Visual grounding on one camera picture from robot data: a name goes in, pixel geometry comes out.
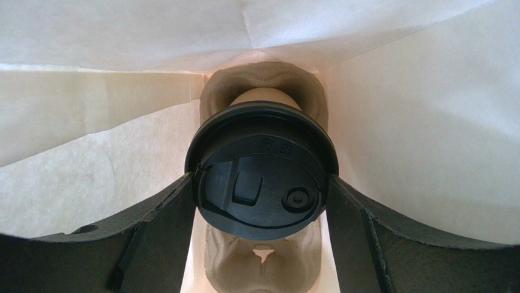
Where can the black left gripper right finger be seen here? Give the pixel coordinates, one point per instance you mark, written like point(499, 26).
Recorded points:
point(377, 249)

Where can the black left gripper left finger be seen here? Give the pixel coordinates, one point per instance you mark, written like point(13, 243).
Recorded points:
point(143, 248)

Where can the single cardboard cup carrier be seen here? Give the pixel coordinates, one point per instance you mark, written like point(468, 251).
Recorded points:
point(220, 262)

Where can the brown paper bag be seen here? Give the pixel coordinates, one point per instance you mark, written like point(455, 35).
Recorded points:
point(100, 101)

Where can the single paper cup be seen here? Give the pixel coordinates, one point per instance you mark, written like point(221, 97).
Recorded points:
point(266, 94)

